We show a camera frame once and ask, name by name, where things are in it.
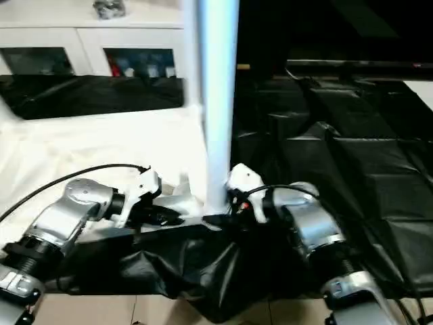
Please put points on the white plastic table top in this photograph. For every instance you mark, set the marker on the white plastic table top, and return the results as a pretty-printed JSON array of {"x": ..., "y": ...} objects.
[{"x": 67, "y": 145}]

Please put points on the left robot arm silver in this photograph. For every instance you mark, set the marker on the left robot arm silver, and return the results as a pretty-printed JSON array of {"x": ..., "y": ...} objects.
[{"x": 57, "y": 220}]

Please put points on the black work mat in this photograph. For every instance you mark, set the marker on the black work mat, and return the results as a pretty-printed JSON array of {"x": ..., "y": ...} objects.
[{"x": 355, "y": 152}]

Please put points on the small white jar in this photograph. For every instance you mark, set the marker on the small white jar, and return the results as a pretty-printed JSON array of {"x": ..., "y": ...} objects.
[
  {"x": 129, "y": 71},
  {"x": 170, "y": 71},
  {"x": 152, "y": 71}
]

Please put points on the red package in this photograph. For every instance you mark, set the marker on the red package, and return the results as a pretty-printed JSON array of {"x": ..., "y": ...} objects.
[{"x": 115, "y": 67}]

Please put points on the black cabinet with yellow label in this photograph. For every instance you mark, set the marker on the black cabinet with yellow label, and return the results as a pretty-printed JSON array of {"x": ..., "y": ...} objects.
[{"x": 264, "y": 34}]

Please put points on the black covered bench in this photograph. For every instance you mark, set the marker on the black covered bench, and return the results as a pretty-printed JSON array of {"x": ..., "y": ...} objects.
[{"x": 355, "y": 64}]

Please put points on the white cabinet with glass doors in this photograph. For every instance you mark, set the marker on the white cabinet with glass doors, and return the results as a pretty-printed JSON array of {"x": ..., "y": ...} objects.
[{"x": 50, "y": 37}]

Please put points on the white flat board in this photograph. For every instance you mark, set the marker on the white flat board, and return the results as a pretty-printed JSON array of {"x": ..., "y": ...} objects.
[{"x": 421, "y": 94}]

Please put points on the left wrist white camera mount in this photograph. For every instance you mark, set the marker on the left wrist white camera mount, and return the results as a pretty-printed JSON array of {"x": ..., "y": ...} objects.
[{"x": 145, "y": 184}]

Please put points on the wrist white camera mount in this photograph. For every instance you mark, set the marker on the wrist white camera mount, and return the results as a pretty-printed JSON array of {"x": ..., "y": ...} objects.
[
  {"x": 145, "y": 184},
  {"x": 245, "y": 177}
]

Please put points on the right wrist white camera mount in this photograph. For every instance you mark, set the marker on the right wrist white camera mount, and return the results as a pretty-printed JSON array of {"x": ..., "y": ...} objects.
[{"x": 245, "y": 177}]

